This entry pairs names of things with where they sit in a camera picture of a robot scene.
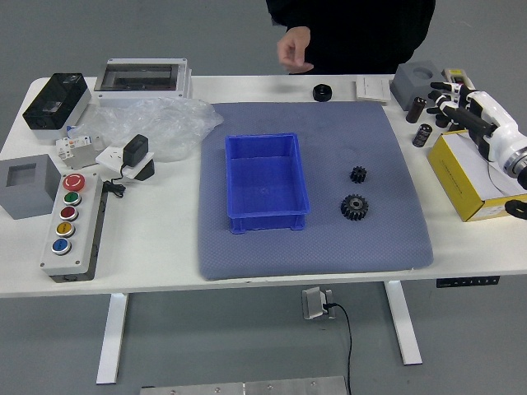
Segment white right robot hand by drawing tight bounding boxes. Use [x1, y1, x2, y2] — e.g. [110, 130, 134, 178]
[426, 81, 527, 162]

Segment person's hand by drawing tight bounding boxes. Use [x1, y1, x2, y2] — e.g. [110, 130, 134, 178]
[277, 26, 315, 74]

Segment big black gear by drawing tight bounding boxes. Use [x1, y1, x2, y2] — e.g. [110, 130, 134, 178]
[340, 193, 371, 222]

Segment black round nut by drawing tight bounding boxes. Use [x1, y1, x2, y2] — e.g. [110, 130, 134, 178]
[311, 84, 333, 103]

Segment yellow and white cardboard box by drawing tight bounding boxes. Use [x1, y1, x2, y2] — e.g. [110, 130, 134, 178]
[427, 129, 527, 223]

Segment black box with white base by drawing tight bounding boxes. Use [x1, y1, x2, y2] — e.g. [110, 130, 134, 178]
[21, 72, 92, 142]

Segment grey five-button control box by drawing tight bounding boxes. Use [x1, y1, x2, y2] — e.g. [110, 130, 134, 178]
[40, 172, 109, 284]

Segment person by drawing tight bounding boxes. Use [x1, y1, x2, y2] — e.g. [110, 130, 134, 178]
[265, 0, 436, 76]

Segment dark brown capacitor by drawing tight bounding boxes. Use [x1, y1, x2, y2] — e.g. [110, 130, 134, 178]
[405, 96, 427, 123]
[412, 122, 432, 148]

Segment grey block with round hole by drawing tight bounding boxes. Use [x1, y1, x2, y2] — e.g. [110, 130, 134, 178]
[389, 60, 448, 111]

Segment blue plastic bin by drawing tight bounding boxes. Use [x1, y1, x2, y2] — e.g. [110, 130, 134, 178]
[224, 132, 311, 235]

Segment clear plastic bag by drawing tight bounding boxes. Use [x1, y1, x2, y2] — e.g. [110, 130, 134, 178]
[68, 96, 225, 164]

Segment black table control panel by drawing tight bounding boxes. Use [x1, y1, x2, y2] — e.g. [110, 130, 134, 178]
[436, 276, 501, 289]

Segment black power adapter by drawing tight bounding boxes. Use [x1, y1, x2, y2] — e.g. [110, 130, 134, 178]
[120, 133, 150, 169]

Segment black socket base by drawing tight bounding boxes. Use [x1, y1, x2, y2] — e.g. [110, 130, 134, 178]
[130, 159, 156, 182]

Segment blue-grey mat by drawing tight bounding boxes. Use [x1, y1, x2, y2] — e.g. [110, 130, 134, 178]
[196, 100, 436, 281]

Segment white socket plate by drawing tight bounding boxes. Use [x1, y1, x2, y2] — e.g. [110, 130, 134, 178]
[95, 144, 156, 181]

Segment white table leg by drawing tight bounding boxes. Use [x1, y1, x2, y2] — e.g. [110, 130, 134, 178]
[96, 293, 129, 386]
[385, 281, 424, 366]

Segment white circuit breaker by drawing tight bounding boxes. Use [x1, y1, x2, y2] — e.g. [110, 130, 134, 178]
[55, 134, 109, 170]

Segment silver floor socket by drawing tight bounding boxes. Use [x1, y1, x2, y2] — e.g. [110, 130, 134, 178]
[301, 286, 337, 321]

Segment grey block with square hole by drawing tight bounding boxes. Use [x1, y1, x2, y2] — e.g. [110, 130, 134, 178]
[0, 154, 63, 221]

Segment grey metal plate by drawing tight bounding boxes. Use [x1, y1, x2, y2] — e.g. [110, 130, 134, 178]
[138, 375, 347, 395]

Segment beige red-green button switch box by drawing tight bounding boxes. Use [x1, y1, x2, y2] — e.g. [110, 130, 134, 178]
[442, 67, 469, 86]

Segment white wall switch plate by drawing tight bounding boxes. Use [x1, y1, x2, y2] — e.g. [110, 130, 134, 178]
[354, 76, 391, 104]

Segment grey enclosure with clear lid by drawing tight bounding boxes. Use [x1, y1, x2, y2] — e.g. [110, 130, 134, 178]
[93, 58, 194, 109]

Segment black adapter cable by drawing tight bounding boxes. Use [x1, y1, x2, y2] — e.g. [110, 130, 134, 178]
[100, 164, 128, 199]

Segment black floor cable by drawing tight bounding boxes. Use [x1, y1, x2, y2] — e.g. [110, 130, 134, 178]
[323, 302, 354, 395]

